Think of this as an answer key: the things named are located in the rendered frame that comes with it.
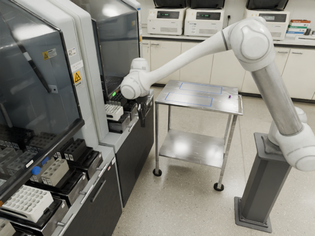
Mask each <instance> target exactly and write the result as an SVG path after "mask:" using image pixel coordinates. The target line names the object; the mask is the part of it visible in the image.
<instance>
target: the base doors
mask: <svg viewBox="0 0 315 236"><path fill-rule="evenodd" d="M142 43H143V45H142V52H143V58H144V59H146V60H147V62H148V65H149V70H150V72H152V71H154V70H156V69H158V68H160V67H162V66H163V65H165V64H166V63H168V62H170V61H171V60H173V59H174V58H176V57H178V56H179V55H181V54H182V53H184V52H186V51H187V50H189V49H191V48H193V47H194V46H196V45H198V44H200V43H187V42H182V43H181V42H170V41H153V40H142ZM147 43H148V44H147ZM151 44H156V45H151ZM158 44H159V45H158ZM148 47H149V48H148ZM161 47H165V48H167V49H164V48H161ZM274 48H275V52H276V55H275V59H274V61H275V63H276V65H277V68H278V70H279V72H280V75H281V77H282V79H283V81H284V84H285V86H286V89H287V91H288V93H289V95H290V97H292V98H301V99H311V100H315V50H308V49H290V48H276V47H274ZM147 49H148V50H149V51H148V53H147ZM278 51H279V52H287V53H279V52H278ZM292 52H294V53H292ZM295 53H302V54H295ZM169 80H176V81H188V82H196V83H204V84H212V85H221V86H229V87H237V88H238V92H245V93H253V94H260V92H259V90H258V88H257V86H256V84H255V82H254V80H253V78H252V76H251V74H250V72H249V71H247V70H245V69H244V68H243V67H242V65H241V64H240V62H239V61H238V59H237V58H236V56H235V55H234V52H233V50H232V49H231V50H228V51H225V52H218V53H215V54H210V55H206V56H203V57H201V58H198V59H196V60H194V61H193V62H191V63H189V64H187V65H186V66H184V67H182V68H181V69H179V70H177V71H176V72H174V73H172V74H170V75H169V76H167V77H165V78H163V79H161V80H160V81H158V82H156V83H160V84H167V83H168V81H169Z"/></svg>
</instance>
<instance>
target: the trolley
mask: <svg viewBox="0 0 315 236"><path fill-rule="evenodd" d="M229 95H231V98H229ZM238 97H240V106H241V113H239V104H238ZM159 104H164V105H168V133H167V136H166V138H165V140H164V142H163V144H162V147H161V149H160V151H159ZM172 106H177V107H183V108H190V109H196V110H203V111H211V112H218V113H224V114H229V116H228V120H227V125H226V129H225V135H224V138H218V137H213V136H207V135H202V134H196V133H189V132H184V131H178V130H173V129H171V108H172ZM232 115H233V119H232V125H231V129H230V133H229V137H228V142H227V146H226V150H225V153H224V148H225V143H226V138H227V134H228V130H229V125H230V121H231V117H232ZM238 115H240V116H243V108H242V95H238V88H237V87H229V86H221V85H212V84H204V83H196V82H188V81H176V80H169V81H168V83H167V84H166V86H165V87H164V88H163V90H162V91H161V93H160V94H159V96H158V97H157V98H156V100H155V143H156V168H155V169H154V170H153V174H154V175H155V176H157V177H159V176H161V175H162V171H161V170H160V169H159V156H163V157H167V158H172V159H176V160H181V161H185V162H191V163H196V164H200V165H204V166H209V167H213V168H218V169H221V172H220V177H219V180H218V183H215V184H214V186H213V187H214V189H215V190H216V191H219V192H220V191H223V190H224V185H223V184H222V179H223V175H224V171H225V166H226V162H227V158H228V154H229V150H230V146H231V142H232V138H233V133H234V129H235V125H236V121H237V116H238Z"/></svg>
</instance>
